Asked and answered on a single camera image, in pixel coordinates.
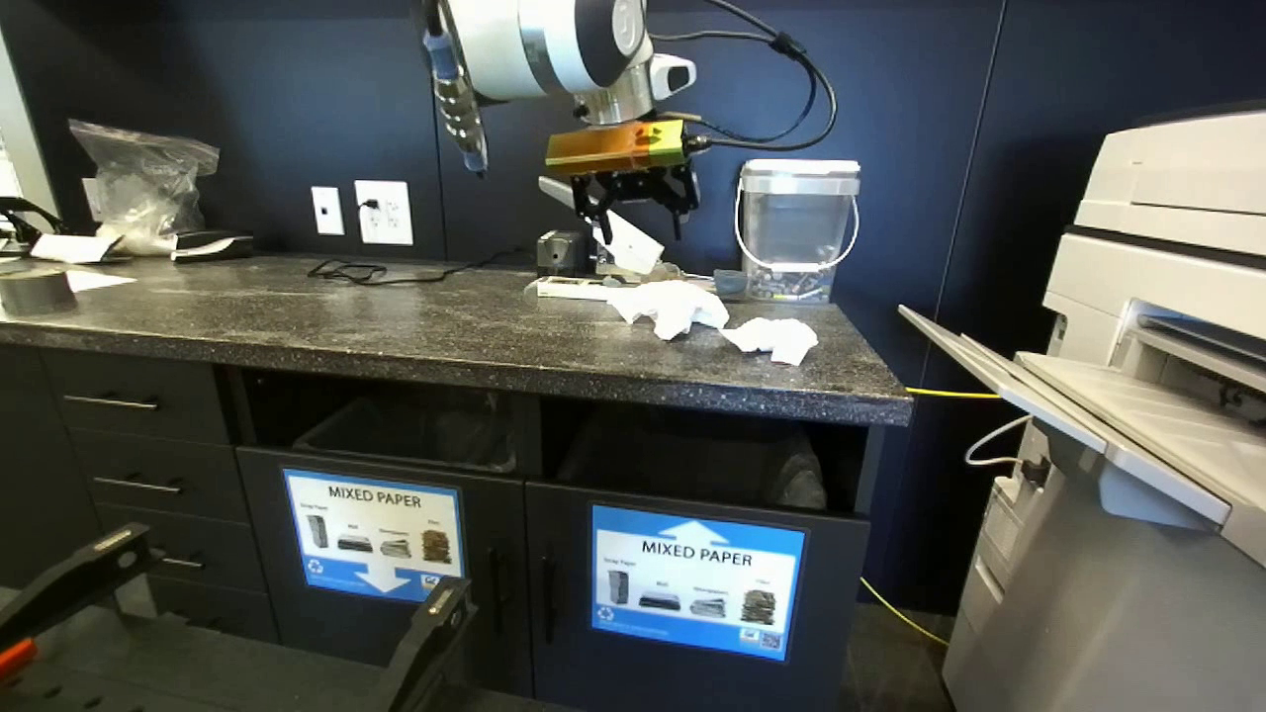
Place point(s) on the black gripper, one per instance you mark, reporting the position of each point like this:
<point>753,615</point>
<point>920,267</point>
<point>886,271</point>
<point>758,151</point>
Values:
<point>638,186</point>

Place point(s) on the printed white paper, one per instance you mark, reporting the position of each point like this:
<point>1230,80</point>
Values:
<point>674,312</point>

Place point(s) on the small torn white paper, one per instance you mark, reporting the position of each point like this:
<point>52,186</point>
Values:
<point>778,343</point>

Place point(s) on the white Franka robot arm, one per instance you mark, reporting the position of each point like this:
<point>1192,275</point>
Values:
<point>528,47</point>

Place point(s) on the clear bin liner bag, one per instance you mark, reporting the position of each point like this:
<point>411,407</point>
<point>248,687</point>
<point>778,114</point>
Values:
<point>799,475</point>

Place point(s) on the clear plastic bucket with lid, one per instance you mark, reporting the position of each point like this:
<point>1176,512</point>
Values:
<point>795,225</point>

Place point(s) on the large white outlet plate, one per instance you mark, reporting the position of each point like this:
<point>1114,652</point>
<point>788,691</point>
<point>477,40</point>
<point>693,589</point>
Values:
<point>386,213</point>

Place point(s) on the mixed paper sign up arrow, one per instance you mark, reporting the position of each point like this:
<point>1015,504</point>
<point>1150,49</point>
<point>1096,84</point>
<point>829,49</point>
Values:
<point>699,581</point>

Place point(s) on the mixed paper sign down arrow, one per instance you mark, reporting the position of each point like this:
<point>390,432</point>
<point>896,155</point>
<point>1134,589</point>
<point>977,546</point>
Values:
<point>374,536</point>

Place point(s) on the clear plastic bag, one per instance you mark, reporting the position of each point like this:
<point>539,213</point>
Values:
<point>142,185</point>

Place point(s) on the white office printer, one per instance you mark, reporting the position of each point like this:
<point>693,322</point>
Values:
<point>1134,529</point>

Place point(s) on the black clamp bar orange tip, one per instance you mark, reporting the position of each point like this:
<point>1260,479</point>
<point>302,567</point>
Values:
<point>79,581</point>

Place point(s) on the gold wrist camera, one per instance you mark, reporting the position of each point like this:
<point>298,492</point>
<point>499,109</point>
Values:
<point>614,148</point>

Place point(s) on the small white wall plate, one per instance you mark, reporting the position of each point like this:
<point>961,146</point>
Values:
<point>327,213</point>

